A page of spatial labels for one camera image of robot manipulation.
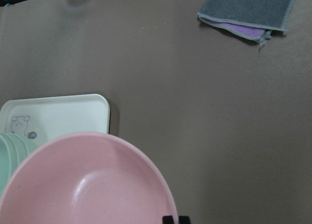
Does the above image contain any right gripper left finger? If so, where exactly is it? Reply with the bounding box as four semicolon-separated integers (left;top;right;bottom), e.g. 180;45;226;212
162;216;174;224

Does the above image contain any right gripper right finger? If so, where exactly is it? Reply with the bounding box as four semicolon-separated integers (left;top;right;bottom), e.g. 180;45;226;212
178;216;191;224

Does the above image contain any grey folded cloth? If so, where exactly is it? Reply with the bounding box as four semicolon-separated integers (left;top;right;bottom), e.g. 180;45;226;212
197;0;295;45

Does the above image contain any small pink bowl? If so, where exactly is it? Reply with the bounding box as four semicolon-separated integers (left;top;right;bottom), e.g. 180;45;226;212
0;132;178;224

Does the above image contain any top green bowl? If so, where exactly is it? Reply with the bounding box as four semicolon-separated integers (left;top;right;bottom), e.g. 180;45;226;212
0;132;38;194

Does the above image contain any cream serving tray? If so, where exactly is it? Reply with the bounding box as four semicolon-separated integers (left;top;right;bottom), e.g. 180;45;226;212
0;94;110;146

